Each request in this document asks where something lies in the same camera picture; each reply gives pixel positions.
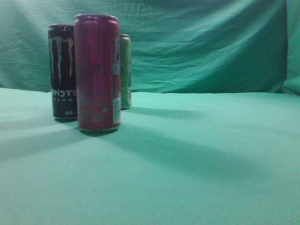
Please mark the green drink can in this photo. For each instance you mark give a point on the green drink can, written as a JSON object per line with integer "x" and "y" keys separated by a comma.
{"x": 125, "y": 73}

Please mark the pink drink can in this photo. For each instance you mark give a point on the pink drink can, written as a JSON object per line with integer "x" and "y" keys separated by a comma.
{"x": 97, "y": 62}

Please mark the green cloth backdrop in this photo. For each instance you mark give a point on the green cloth backdrop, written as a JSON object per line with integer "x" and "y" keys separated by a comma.
{"x": 178, "y": 46}

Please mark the green table cloth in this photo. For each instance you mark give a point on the green table cloth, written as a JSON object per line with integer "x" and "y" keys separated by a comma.
{"x": 177, "y": 159}

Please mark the black Monster energy can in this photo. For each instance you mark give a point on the black Monster energy can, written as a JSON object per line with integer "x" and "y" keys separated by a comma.
{"x": 63, "y": 75}

